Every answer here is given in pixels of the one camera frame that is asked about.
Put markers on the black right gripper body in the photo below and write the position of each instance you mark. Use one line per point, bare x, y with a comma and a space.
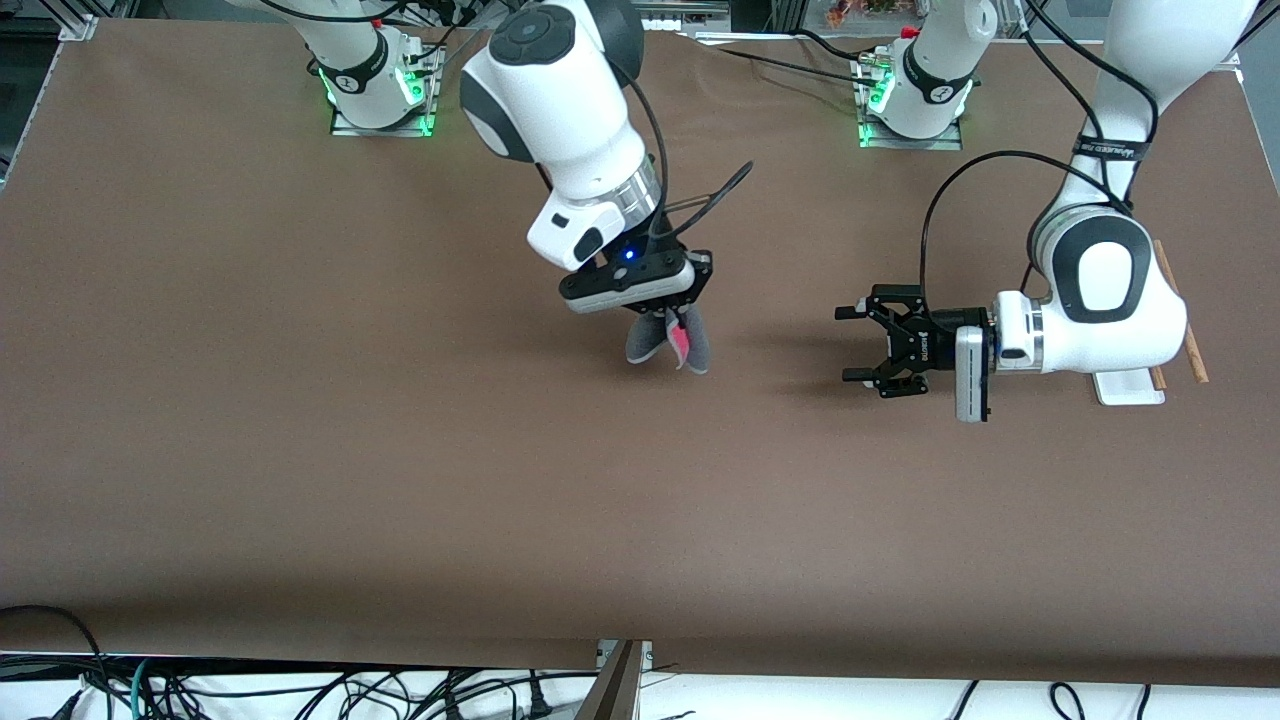
700, 271

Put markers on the white towel rack wooden bars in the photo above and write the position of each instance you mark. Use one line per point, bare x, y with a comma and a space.
1130, 388

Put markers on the brown table cover sheet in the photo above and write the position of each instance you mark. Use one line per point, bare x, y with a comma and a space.
400, 450

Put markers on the aluminium frame corner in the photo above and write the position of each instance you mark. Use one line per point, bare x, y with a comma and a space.
85, 20
1230, 58

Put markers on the grey microfibre towel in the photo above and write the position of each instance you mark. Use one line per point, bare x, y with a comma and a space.
645, 345

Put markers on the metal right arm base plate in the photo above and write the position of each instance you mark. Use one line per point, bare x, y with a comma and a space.
420, 120

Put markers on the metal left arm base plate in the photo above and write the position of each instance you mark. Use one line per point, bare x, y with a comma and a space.
870, 138

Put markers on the aluminium profile bar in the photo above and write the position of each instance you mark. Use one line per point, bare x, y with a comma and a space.
612, 690

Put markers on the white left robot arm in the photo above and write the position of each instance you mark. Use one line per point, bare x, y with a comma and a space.
1100, 280

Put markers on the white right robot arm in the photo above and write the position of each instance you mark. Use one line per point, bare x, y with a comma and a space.
560, 100

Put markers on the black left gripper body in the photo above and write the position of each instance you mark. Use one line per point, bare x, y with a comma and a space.
932, 344

